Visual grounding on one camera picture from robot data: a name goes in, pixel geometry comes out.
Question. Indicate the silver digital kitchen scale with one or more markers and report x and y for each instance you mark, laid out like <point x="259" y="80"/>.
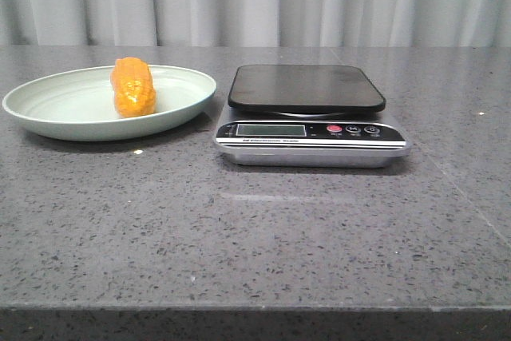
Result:
<point x="308" y="115"/>

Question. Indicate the white pleated curtain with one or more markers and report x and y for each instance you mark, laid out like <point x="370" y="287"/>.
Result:
<point x="256" y="23"/>

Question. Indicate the pale green round plate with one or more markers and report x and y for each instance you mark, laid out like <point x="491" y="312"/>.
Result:
<point x="78" y="105"/>

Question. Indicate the orange plastic corn cob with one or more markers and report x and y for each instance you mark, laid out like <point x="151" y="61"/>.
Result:
<point x="132" y="82"/>

